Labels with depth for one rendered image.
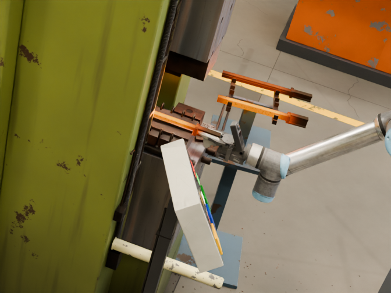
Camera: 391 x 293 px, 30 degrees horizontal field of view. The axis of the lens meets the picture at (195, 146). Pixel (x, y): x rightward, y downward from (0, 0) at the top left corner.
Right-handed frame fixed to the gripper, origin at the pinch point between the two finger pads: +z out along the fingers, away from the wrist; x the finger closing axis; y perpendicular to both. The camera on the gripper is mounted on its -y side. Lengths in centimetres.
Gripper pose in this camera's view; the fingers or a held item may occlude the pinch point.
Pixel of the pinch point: (201, 130)
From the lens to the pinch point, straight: 287.3
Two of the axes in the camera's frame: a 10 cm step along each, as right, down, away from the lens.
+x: 2.6, -4.7, 8.5
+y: -2.6, 8.1, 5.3
